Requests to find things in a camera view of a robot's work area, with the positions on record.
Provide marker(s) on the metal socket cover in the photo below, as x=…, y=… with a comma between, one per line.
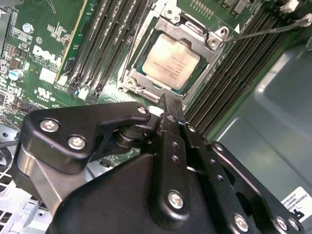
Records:
x=180, y=29

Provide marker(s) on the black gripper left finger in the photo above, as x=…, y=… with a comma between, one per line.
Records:
x=61, y=136

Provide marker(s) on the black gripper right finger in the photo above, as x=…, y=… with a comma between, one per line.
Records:
x=212, y=168

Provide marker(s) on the silver CPU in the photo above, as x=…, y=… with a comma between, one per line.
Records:
x=170, y=61

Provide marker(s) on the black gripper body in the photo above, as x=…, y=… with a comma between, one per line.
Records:
x=114, y=200

